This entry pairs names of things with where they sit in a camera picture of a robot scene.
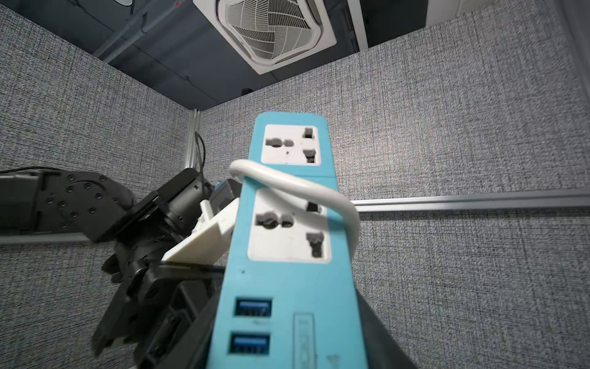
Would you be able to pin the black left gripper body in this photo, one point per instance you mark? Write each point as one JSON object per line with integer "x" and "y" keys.
{"x": 148, "y": 308}

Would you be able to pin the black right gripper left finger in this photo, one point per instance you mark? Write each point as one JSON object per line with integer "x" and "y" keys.
{"x": 192, "y": 350}

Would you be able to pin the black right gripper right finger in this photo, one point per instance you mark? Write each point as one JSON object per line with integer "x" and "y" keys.
{"x": 382, "y": 350}

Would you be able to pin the teal power strip with sockets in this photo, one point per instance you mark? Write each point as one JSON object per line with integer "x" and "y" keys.
{"x": 288, "y": 299}

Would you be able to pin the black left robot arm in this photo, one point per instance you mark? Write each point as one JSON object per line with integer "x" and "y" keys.
{"x": 36, "y": 201}

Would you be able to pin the ceiling air conditioner vent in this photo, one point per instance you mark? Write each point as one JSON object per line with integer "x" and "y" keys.
{"x": 271, "y": 34}

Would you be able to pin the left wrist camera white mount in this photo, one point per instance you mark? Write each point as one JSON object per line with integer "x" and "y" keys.
{"x": 211, "y": 236}

